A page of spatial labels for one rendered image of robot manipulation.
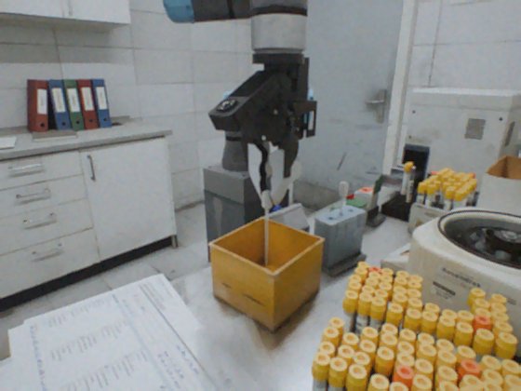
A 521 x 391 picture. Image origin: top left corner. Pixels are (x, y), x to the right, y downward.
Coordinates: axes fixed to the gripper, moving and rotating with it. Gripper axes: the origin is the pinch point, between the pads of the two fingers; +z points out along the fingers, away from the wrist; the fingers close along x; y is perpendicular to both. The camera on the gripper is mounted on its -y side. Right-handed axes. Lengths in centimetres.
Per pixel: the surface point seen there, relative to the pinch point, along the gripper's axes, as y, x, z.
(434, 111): 77, -4, -6
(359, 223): 19.9, -6.9, 9.8
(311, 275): 3.1, -6.7, 12.7
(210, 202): 28, 46, 22
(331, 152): 212, 102, 47
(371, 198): 37.4, -2.2, 11.0
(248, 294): -6.6, -2.0, 13.1
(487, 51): 210, 3, -29
